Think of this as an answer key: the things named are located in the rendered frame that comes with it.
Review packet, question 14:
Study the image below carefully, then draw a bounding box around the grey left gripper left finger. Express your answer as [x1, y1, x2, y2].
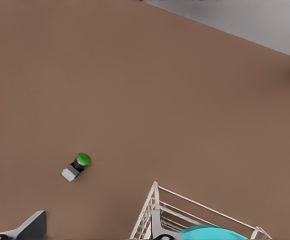
[0, 210, 47, 240]

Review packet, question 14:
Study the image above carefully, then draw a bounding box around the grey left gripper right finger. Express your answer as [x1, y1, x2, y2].
[150, 209, 181, 240]

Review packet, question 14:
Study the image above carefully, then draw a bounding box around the teal plate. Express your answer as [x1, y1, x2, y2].
[172, 224, 249, 240]

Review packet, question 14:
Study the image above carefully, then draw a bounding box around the white wire shelf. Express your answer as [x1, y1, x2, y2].
[129, 181, 273, 240]

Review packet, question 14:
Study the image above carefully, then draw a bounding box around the green button switch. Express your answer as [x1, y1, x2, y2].
[61, 152, 91, 183]

